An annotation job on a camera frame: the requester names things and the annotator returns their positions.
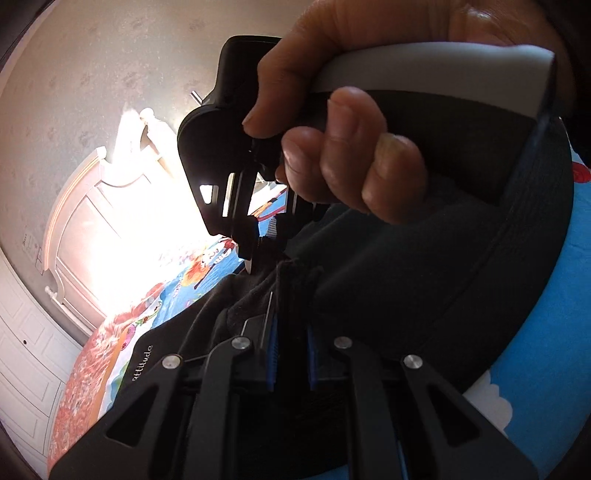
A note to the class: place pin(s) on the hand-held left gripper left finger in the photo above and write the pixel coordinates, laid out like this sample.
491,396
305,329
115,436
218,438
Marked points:
271,355

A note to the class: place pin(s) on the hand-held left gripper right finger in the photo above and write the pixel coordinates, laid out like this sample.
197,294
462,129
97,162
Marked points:
311,364

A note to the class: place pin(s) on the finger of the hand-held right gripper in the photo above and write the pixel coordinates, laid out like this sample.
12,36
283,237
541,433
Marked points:
244,221
302,210

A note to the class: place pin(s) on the black pants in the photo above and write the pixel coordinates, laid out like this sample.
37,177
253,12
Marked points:
415,286

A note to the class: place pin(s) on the person's right hand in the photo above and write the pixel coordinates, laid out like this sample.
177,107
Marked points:
351,147

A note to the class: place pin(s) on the white wooden headboard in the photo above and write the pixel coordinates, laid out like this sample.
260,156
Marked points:
92,230

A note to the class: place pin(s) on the orange floral bed sheet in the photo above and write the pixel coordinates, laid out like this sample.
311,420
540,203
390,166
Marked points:
78,406

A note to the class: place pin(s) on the cartoon printed blue blanket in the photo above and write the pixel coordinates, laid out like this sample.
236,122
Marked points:
545,346

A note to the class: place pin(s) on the white panelled door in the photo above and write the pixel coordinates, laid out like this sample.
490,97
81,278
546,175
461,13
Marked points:
27,360

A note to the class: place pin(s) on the white wall control panel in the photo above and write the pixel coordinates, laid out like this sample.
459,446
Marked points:
31,244

